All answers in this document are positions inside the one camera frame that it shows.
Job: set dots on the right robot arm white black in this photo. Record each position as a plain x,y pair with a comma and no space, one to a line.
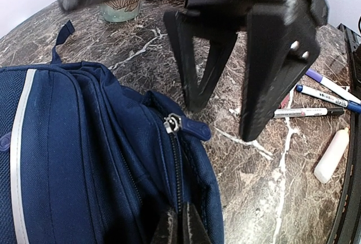
202,43

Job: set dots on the red cap white marker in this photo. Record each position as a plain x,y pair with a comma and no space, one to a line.
285,102

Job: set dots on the black cap white marker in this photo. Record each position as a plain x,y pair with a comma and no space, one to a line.
308,112

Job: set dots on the black front rail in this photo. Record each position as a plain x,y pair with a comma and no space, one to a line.
346,226

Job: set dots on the blue cap white marker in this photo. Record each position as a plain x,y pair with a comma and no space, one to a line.
332,86

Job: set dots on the navy blue student backpack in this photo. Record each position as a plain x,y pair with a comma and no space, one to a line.
87,160

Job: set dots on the cream floral ceramic mug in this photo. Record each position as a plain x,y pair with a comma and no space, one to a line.
119,11

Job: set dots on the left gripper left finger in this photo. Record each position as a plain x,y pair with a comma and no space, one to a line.
167,228

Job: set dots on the yellow tip highlighter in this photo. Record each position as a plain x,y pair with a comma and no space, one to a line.
332,156

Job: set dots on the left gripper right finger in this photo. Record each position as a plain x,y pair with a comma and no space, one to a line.
193,230

